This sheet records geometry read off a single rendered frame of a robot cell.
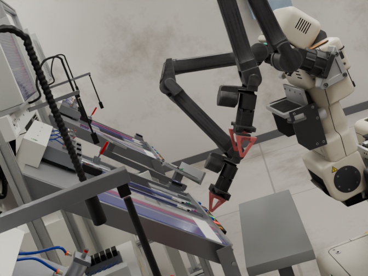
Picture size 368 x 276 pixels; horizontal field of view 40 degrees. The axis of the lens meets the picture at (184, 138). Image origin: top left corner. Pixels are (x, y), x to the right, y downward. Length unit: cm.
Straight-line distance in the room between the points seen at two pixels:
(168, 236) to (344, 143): 74
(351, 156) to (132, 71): 369
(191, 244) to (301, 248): 41
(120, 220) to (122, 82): 387
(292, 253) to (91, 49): 397
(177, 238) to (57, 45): 408
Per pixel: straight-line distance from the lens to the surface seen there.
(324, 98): 193
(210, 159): 199
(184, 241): 167
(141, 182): 229
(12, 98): 165
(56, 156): 188
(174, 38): 529
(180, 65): 202
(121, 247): 235
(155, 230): 164
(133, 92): 540
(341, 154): 196
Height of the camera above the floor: 147
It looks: 12 degrees down
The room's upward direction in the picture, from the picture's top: 20 degrees counter-clockwise
